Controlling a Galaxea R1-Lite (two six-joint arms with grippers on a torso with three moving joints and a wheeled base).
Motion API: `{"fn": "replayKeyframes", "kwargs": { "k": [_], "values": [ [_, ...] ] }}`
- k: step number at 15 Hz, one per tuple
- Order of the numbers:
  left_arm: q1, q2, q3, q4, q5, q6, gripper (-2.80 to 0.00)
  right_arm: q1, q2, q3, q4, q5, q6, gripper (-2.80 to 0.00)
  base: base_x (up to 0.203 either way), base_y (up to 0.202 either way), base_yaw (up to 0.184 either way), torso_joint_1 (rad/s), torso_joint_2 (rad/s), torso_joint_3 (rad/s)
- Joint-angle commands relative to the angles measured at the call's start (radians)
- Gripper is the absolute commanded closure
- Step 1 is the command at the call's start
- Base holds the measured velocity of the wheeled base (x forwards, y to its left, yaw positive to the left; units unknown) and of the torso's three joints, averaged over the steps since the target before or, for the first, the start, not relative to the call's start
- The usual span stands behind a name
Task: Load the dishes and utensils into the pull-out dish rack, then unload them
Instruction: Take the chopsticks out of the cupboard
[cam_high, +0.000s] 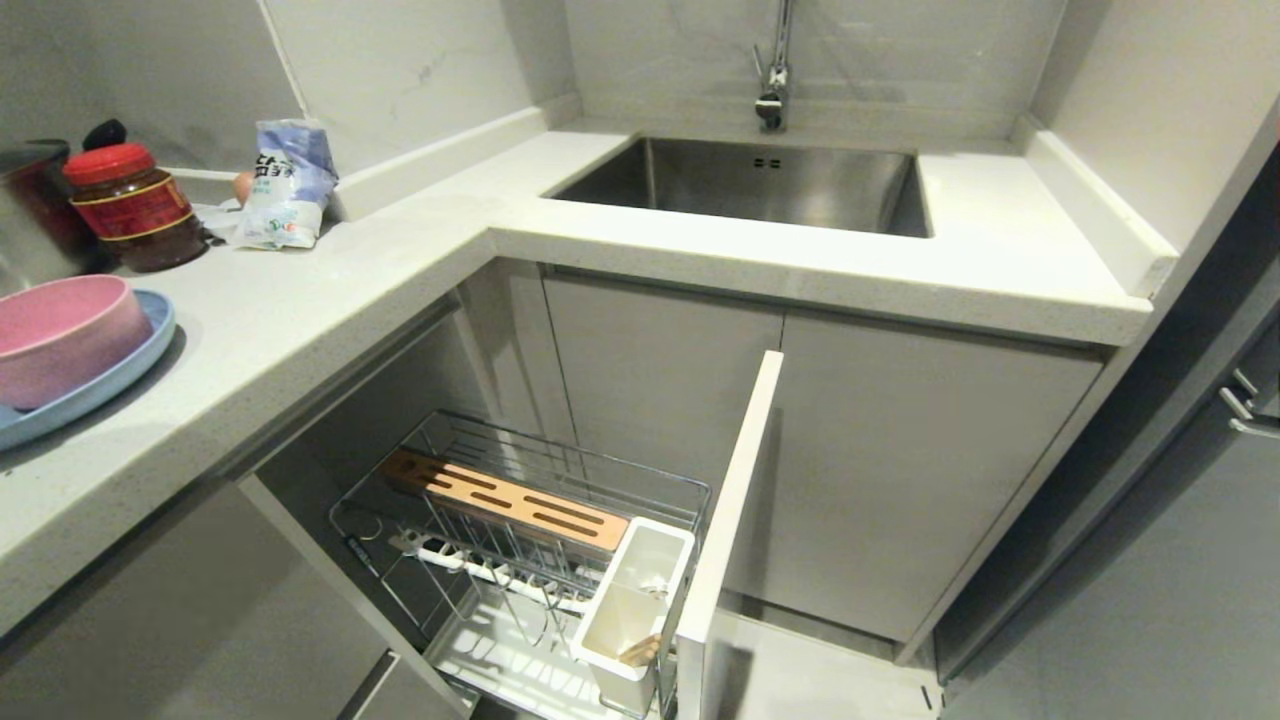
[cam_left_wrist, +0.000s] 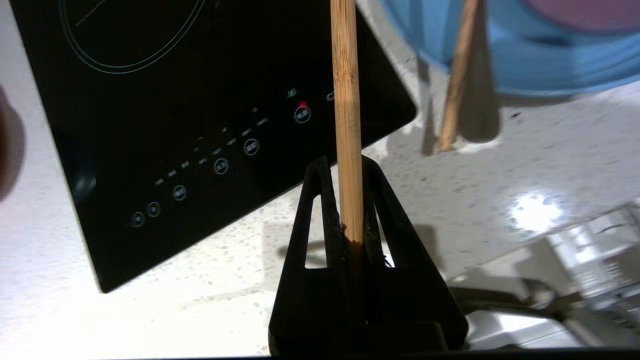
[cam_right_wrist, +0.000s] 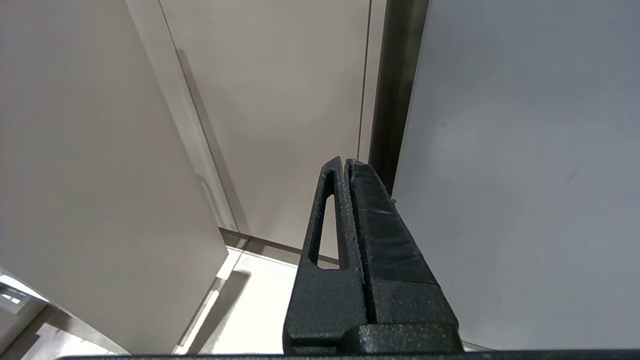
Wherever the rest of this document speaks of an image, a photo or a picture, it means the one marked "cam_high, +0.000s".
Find grey cabinet door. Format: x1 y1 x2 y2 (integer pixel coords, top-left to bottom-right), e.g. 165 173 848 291
543 273 785 591
722 311 1105 644

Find white and blue salt bag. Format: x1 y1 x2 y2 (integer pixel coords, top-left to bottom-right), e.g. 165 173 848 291
229 119 339 250

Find blue plate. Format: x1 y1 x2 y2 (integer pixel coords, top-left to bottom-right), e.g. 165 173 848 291
0 290 176 452

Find wooden knife block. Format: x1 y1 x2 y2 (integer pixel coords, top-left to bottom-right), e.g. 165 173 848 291
378 449 631 552

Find red-lidded sauce jar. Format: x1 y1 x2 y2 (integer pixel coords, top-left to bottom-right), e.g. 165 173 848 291
63 143 209 274

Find wire pull-out dish rack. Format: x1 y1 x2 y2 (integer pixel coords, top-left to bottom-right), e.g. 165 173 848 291
329 409 713 720

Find grey cabinet drawer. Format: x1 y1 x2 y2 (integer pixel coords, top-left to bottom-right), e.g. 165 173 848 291
0 478 401 720

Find chrome faucet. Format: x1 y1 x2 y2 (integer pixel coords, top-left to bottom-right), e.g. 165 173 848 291
753 0 801 133

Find stainless steel sink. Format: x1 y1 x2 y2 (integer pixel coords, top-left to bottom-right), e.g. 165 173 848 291
549 137 933 239

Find stainless steel pot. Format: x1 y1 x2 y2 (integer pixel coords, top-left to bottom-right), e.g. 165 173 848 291
0 139 99 297

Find pink bowl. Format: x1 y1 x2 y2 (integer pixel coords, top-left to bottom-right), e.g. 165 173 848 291
0 275 155 411

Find white utensil holder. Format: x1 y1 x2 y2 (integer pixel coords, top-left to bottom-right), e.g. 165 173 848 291
570 517 696 717

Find white pull-out drawer front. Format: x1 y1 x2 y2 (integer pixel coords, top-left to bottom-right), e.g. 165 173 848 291
676 350 785 720

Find metal door handle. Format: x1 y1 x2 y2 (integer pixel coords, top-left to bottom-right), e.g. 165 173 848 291
1218 368 1280 439

